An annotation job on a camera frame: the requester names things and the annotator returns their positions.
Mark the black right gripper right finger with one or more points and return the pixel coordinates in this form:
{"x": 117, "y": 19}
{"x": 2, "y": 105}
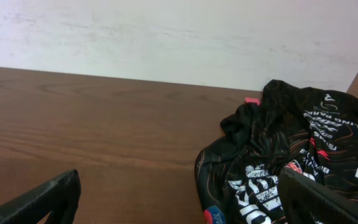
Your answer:
{"x": 304, "y": 201}

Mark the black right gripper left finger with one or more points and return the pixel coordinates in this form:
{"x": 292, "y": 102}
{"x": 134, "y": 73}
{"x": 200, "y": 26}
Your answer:
{"x": 56, "y": 200}

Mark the red cloth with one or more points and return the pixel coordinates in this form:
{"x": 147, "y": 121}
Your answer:
{"x": 252, "y": 100}

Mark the black printed cycling jersey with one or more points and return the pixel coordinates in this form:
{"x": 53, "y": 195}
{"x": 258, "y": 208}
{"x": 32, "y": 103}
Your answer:
{"x": 311, "y": 131}

